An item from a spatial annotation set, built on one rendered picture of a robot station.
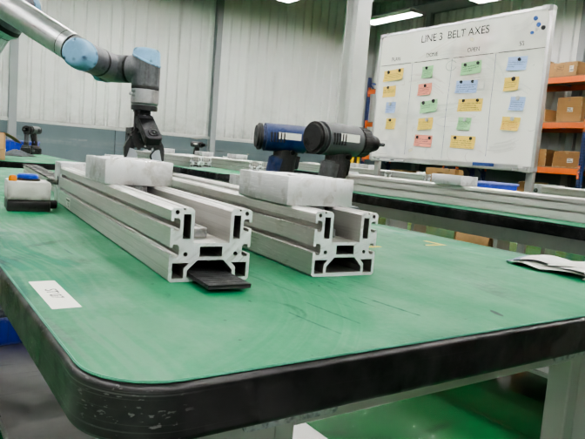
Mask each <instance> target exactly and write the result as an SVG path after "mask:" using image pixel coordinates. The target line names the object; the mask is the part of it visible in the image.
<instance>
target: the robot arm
mask: <svg viewBox="0 0 585 439"><path fill-rule="evenodd" d="M21 33H23V34H25V35H26V36H28V37H30V38H31V39H33V40H34V41H36V42H38V43H39V44H41V45H42V46H43V47H45V48H46V49H48V50H50V51H52V52H53V53H55V54H56V55H58V56H59V57H61V58H62V59H64V61H65V63H67V64H68V65H69V66H71V67H72V68H74V69H76V70H78V71H84V72H87V73H89V74H91V75H92V76H93V77H94V79H95V80H97V81H101V82H105V83H111V82H113V83H131V91H130V92H129V95H131V103H132V104H133V105H131V110H133V111H134V121H133V127H126V129H125V142H124V148H123V152H124V158H137V155H138V154H137V153H136V151H135V150H134V147H137V149H138V150H140V149H141V148H144V149H148V151H151V154H150V159H152V160H158V161H164V155H165V149H164V146H163V144H162V142H161V141H162V135H161V133H160V131H159V129H158V126H157V124H156V122H155V120H154V118H153V116H151V111H153V112H157V111H158V108H157V106H158V102H159V80H160V68H161V66H160V58H161V55H160V52H159V51H158V50H156V49H152V48H148V47H135V48H134V49H133V53H132V55H117V54H114V53H112V52H110V51H107V50H105V49H103V48H101V47H99V46H97V45H95V44H93V43H91V42H90V41H88V40H86V39H85V38H83V37H81V36H79V35H78V34H77V33H75V32H74V31H72V30H70V29H69V28H67V27H65V26H64V25H62V24H61V23H59V22H58V21H56V20H55V19H53V18H52V17H49V16H48V15H46V14H45V13H43V12H42V10H41V4H40V2H39V0H0V54H1V52H2V51H3V49H4V47H5V46H6V44H7V43H8V42H9V41H10V40H11V39H18V38H19V36H20V35H21ZM152 148H153V150H152Z"/></svg>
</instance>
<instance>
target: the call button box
mask: <svg viewBox="0 0 585 439"><path fill-rule="evenodd" d="M50 190H51V183H50V182H48V181H46V180H44V179H21V178H17V181H11V180H9V178H6V179H5V180H4V196H5V197H4V207H5V208H6V210H7V211H15V212H49V211H50V209H51V208H57V201H56V200H51V199H50Z"/></svg>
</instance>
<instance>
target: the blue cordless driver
mask: <svg viewBox="0 0 585 439"><path fill-rule="evenodd" d="M305 129H306V127H305V126H300V125H282V124H274V123H264V125H263V123H258V124H257V125H256V126H255V130H254V136H253V143H254V146H255V147H256V149H257V150H260V149H261V147H262V150H263V151H270V152H273V155H271V156H269V158H268V161H267V165H266V171H270V172H294V169H295V170H298V167H299V161H300V156H298V153H301V154H303V153H304V152H305V153H310V152H309V151H308V150H307V149H306V148H305V146H304V142H303V134H304V131H305ZM310 154H315V153H310Z"/></svg>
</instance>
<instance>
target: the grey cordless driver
mask: <svg viewBox="0 0 585 439"><path fill-rule="evenodd" d="M303 142H304V146H305V148H306V149H307V150H308V151H309V152H310V153H315V154H319V155H326V156H325V159H323V161H320V166H319V174H318V176H325V177H332V178H338V179H346V176H348V173H349V169H350V165H351V161H350V160H351V159H352V158H353V157H359V158H362V157H365V156H366V155H369V153H370V152H375V151H377V150H378V149H379V148H380V146H383V147H384V146H385V144H384V143H381V142H380V140H379V138H377V137H376V136H374V135H373V134H372V133H371V131H370V130H368V129H367V128H364V127H358V126H356V125H345V124H339V123H332V122H326V121H313V122H311V123H309V124H308V125H307V127H306V129H305V131H304V134H303Z"/></svg>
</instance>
